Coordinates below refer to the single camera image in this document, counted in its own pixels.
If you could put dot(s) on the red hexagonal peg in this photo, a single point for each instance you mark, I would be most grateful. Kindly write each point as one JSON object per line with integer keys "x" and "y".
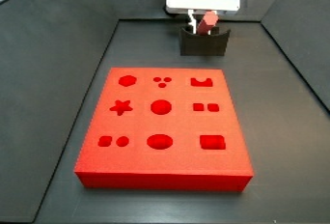
{"x": 207, "y": 23}

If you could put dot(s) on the black curved holder stand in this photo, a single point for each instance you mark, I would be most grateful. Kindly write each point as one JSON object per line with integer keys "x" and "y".
{"x": 203, "y": 45}

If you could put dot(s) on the red shape-sorter block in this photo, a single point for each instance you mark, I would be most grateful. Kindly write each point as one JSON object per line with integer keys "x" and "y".
{"x": 164, "y": 133}

